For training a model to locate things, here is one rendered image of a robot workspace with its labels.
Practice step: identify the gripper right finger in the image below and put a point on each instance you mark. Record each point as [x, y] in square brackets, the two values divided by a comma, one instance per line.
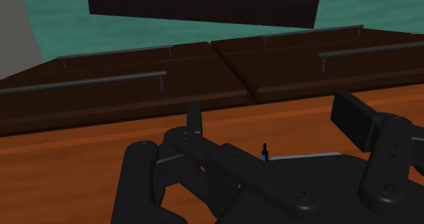
[386, 157]

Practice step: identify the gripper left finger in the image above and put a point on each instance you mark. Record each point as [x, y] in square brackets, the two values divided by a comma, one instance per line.
[232, 162]

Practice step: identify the black and blue pen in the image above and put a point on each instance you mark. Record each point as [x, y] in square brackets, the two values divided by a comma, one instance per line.
[264, 153]

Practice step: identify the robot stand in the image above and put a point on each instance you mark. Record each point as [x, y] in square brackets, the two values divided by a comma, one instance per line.
[198, 1]

